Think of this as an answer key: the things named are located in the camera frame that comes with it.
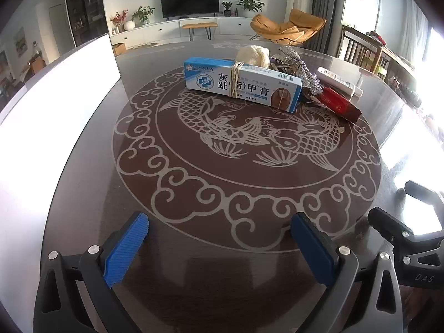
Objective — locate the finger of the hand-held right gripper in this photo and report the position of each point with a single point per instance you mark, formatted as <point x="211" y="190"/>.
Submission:
<point x="423" y="192"/>
<point x="388" y="223"/>

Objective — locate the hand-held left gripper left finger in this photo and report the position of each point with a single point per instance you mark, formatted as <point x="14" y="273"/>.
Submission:
<point x="126" y="246"/>

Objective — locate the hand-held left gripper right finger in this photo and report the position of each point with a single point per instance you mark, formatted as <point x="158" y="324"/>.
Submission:
<point x="312" y="246"/>

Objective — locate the blue white medicine box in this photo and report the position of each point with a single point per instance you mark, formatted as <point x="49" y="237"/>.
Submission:
<point x="215" y="79"/>

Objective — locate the dark patterned wooden desktop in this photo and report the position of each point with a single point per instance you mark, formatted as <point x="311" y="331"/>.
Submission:
<point x="242" y="180"/>

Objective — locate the red packet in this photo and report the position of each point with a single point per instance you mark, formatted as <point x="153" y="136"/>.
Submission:
<point x="338" y="104"/>

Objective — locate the cluttered wooden sideboard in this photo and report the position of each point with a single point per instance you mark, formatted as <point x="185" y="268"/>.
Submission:
<point x="399" y="69"/>

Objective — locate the white lotion bottle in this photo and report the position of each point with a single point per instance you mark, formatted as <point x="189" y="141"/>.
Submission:
<point x="338" y="81"/>

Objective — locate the dark wooden chair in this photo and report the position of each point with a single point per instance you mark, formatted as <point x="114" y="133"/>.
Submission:
<point x="357" y="38"/>

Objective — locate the silver rhinestone bow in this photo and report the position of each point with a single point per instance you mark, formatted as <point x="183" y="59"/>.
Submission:
<point x="305" y="73"/>

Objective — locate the brown hair claw clip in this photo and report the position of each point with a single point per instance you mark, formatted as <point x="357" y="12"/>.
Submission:
<point x="281" y="66"/>

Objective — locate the beige elastic band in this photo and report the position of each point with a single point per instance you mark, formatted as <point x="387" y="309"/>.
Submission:
<point x="236" y="79"/>

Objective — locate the cardboard box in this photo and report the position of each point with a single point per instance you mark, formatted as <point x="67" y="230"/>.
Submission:
<point x="118" y="49"/>

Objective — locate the cream knitted cloth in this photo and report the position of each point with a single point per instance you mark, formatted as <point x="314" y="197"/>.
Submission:
<point x="253" y="55"/>

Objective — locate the grey curtain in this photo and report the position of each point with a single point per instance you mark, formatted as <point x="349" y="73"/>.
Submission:
<point x="327" y="7"/>

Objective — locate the orange lounge chair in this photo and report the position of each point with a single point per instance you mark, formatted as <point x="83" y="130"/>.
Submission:
<point x="295" y="27"/>

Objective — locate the white television cabinet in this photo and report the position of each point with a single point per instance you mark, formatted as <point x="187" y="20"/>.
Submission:
<point x="156" y="31"/>

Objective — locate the white round vase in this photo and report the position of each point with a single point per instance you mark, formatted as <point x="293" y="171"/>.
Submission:
<point x="129" y="25"/>

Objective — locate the red flower arrangement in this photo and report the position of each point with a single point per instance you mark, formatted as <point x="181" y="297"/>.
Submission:
<point x="118" y="19"/>

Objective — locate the bushy green potted plant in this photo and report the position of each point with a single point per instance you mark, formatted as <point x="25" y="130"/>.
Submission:
<point x="143" y="14"/>

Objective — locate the wooden bench hairpin legs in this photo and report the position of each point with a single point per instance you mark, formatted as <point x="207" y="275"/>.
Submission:
<point x="199" y="25"/>

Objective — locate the dark display cabinet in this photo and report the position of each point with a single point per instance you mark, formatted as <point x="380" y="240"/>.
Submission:
<point x="86" y="7"/>

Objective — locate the large leafy potted plant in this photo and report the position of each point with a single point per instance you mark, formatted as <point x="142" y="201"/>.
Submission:
<point x="250" y="4"/>

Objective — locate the black television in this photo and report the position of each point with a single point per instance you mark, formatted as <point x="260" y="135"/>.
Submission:
<point x="189" y="1"/>

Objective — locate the small potted plant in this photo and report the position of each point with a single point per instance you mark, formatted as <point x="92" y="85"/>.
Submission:
<point x="227" y="7"/>

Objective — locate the framed wall picture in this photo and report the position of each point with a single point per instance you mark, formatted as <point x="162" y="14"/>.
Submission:
<point x="20" y="40"/>

